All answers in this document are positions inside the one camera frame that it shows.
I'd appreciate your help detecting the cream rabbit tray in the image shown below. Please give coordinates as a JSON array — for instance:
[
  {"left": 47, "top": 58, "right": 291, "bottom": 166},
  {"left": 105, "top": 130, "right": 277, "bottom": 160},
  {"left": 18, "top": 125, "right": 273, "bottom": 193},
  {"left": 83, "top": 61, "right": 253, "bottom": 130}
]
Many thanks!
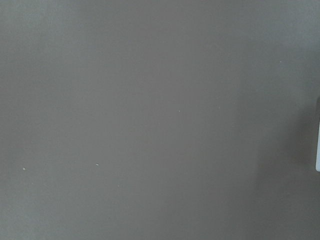
[{"left": 315, "top": 121, "right": 320, "bottom": 172}]

